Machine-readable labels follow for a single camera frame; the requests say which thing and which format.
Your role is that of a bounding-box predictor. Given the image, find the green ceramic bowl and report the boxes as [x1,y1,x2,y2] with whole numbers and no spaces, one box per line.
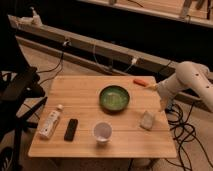
[99,85,130,112]

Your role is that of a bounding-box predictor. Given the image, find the wooden table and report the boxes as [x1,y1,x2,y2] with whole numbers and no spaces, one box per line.
[28,76,177,158]

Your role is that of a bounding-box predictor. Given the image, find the white device on rail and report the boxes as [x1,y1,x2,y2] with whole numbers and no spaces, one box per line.
[18,6,43,27]

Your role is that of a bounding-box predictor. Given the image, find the long metal rail beam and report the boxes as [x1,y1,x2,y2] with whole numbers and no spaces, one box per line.
[9,16,178,77]

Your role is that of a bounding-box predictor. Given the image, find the black chair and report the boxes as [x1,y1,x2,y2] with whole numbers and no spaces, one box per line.
[0,13,47,171]

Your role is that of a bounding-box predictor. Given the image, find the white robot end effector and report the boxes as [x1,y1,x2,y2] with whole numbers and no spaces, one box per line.
[157,80,173,111]

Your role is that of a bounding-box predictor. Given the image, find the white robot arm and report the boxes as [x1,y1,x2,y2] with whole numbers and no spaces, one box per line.
[157,61,213,112]

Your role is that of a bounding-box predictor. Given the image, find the black floor cables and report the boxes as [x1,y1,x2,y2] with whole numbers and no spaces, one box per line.
[165,101,213,171]

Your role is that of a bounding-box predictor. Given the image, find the black remote control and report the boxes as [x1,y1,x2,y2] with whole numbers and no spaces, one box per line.
[64,119,78,141]

